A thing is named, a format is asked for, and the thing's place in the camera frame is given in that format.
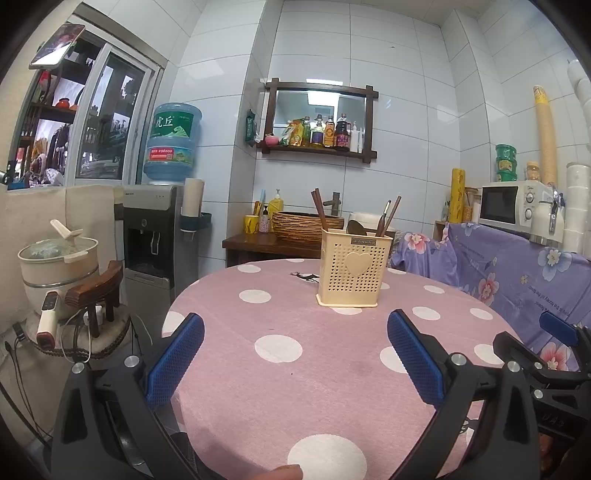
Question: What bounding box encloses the dark wooden chair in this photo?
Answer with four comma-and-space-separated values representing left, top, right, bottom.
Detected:
65, 260, 124, 337

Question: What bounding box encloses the dark wooden cabinet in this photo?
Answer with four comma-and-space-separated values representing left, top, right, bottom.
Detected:
222, 232, 324, 268

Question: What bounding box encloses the stack of white paper cups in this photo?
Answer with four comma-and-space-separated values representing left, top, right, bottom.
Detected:
564, 161, 591, 256

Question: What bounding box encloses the white electric pot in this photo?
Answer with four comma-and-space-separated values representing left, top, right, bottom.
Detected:
18, 219, 100, 308

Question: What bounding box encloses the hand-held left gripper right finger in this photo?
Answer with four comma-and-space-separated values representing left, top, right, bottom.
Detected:
387, 308, 541, 480

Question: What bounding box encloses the pink polka dot tablecloth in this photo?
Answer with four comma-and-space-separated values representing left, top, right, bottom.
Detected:
161, 258, 527, 480

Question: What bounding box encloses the black charger cable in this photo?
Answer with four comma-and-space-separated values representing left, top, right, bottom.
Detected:
2, 322, 54, 450

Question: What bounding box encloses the beige plastic utensil holder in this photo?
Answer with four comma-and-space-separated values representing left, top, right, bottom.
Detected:
316, 227, 393, 309

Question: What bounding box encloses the yellow wrapped roll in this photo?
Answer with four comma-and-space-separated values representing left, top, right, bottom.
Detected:
450, 167, 465, 223

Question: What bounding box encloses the blue water bottle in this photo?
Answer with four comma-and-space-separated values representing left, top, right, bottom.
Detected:
143, 102, 204, 185

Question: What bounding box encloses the white microwave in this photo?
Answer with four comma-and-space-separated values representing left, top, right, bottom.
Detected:
478, 180, 555, 229

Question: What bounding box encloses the white handheld device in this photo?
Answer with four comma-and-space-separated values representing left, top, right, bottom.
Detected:
36, 291, 60, 349

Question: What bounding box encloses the paper cup dispenser tube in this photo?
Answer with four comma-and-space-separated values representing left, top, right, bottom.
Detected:
179, 178, 213, 241

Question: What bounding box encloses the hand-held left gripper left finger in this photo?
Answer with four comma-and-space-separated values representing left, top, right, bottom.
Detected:
51, 313, 206, 480

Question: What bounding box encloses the round cushioned stool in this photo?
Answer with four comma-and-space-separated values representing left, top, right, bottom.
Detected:
25, 305, 132, 358

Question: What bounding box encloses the dark soy sauce bottle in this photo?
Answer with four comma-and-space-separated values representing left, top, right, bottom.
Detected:
335, 113, 351, 149

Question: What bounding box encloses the aluminium window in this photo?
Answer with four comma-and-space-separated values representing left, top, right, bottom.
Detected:
9, 28, 162, 188

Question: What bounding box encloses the grey water dispenser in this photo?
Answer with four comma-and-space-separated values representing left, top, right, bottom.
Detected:
122, 185, 185, 301

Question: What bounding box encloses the purple floral cloth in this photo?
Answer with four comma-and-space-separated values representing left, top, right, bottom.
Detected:
390, 222, 591, 372

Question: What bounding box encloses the white plastic container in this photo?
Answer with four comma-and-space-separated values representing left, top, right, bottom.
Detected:
531, 196, 566, 243

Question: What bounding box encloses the wooden-handled steel utensil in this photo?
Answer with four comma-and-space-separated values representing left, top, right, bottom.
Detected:
375, 199, 392, 238

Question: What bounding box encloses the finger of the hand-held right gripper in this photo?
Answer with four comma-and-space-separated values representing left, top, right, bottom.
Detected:
492, 330, 591, 393
539, 311, 591, 352

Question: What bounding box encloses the mounted phone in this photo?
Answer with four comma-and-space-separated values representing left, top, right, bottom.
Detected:
28, 24, 86, 70

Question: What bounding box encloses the yellow green packet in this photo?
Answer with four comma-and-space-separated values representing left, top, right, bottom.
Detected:
281, 119, 305, 147

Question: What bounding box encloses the woven-look wash basin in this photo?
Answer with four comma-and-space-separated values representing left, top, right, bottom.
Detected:
271, 211, 345, 244

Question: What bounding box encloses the tall stack of yellow cups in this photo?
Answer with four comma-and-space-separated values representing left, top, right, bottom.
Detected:
533, 85, 559, 185

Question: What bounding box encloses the wooden framed mirror shelf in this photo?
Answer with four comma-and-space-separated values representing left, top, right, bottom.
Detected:
256, 78, 379, 164

